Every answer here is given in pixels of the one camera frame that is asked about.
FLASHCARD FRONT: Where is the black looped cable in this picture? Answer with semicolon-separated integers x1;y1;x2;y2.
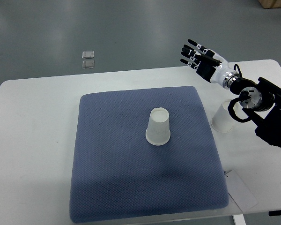
228;97;255;123

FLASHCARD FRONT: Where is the upper metal floor plate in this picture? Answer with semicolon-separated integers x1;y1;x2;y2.
82;50;94;59

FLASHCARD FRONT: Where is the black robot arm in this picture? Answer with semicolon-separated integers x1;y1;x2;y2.
228;77;281;148

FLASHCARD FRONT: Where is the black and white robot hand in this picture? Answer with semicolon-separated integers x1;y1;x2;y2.
180;39;241;89

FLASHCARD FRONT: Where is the blue textured cushion mat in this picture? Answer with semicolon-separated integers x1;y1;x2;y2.
70;86;229;223

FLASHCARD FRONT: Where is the white paper tag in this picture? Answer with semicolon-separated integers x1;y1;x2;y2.
225;170;258;212

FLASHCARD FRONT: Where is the wooden furniture corner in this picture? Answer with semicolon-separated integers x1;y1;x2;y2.
258;0;281;9

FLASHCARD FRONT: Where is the white paper cup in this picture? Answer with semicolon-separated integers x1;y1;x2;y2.
211;99;235;133
145;107;170;146

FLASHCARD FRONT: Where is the white table leg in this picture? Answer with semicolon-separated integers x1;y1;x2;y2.
232;214;246;225

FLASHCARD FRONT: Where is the black table control panel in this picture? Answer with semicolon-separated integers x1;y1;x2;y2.
268;210;281;217

